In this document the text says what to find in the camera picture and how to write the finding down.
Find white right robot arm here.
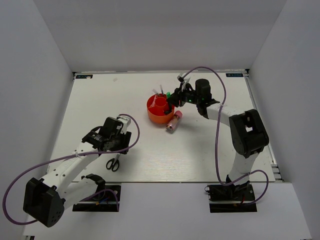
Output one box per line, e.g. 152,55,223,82
167,76,269,200

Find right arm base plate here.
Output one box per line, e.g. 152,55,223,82
204,184,258,214

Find green highlighter marker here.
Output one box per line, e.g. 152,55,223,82
163,92,175,115

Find orange round organizer container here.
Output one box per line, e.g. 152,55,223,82
146,94,175,124

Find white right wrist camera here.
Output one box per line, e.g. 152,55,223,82
177,74,191,92

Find blue table label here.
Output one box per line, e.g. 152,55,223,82
75,74,93,79
225,73,244,78

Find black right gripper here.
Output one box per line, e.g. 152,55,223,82
166,83,201,108

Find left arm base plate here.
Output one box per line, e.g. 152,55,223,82
72,184,122,213

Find black handled scissors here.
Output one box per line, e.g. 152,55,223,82
106,153,120,172

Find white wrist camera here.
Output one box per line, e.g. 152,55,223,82
177,74,191,92
116,115,131,134

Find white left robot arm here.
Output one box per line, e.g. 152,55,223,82
23,114,132,228

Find pink lid marker tube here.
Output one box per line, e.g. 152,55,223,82
165,110,183,133

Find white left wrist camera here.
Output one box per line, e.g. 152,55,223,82
116,115,131,134

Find right blue table label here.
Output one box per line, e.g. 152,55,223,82
225,73,244,78

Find left blue table label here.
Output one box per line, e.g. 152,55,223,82
75,74,93,79

